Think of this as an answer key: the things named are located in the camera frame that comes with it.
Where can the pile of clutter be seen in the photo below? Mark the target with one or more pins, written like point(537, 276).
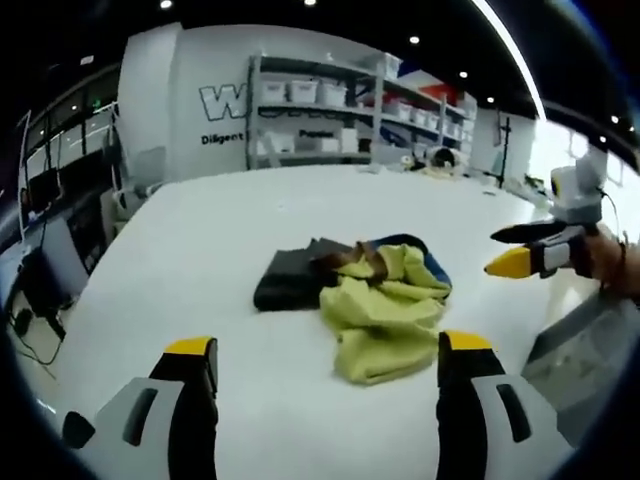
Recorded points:
point(437, 161)

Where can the blue cloth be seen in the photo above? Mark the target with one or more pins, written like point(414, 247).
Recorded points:
point(440, 267)

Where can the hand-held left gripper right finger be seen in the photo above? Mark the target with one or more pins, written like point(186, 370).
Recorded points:
point(492, 415)

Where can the long metal shelf rack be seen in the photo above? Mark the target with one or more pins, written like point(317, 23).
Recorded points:
point(430, 115)

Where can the brown cloth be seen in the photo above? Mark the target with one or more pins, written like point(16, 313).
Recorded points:
point(345, 260)

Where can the grey plastic bin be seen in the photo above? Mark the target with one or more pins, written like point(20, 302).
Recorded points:
point(585, 345)

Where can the row of white storage boxes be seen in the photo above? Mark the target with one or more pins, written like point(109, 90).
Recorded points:
point(305, 91)

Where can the grey metal shelf rack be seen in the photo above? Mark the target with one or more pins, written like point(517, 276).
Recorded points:
point(310, 112)

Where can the person's right hand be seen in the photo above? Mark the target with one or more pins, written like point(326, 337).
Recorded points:
point(602, 260)

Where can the yellow-green garment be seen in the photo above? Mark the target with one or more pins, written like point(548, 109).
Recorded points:
point(385, 325)

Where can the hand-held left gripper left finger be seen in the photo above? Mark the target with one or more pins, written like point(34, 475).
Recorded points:
point(135, 415)

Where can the black tripod stand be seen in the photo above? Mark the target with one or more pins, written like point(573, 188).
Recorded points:
point(505, 150)

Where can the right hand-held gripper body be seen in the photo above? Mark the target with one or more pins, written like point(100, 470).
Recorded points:
point(580, 192)

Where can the dark grey cloth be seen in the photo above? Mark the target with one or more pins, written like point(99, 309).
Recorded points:
point(287, 282)

